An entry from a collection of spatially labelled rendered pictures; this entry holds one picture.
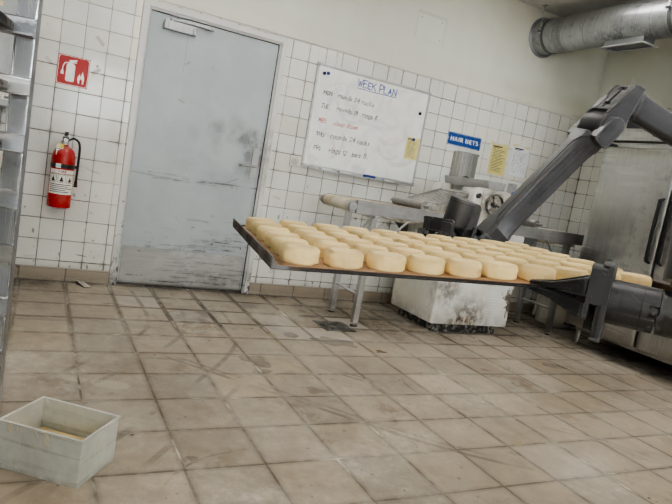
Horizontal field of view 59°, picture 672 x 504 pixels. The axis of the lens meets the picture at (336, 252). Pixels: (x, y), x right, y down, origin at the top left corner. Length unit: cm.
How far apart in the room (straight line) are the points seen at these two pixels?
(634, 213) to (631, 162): 42
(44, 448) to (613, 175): 462
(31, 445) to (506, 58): 520
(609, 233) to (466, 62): 199
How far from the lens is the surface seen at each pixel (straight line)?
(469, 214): 130
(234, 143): 481
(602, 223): 545
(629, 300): 80
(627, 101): 143
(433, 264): 77
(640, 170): 532
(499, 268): 82
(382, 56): 534
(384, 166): 533
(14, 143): 109
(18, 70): 110
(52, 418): 236
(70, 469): 211
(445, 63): 570
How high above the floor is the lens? 109
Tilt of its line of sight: 7 degrees down
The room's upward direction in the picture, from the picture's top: 10 degrees clockwise
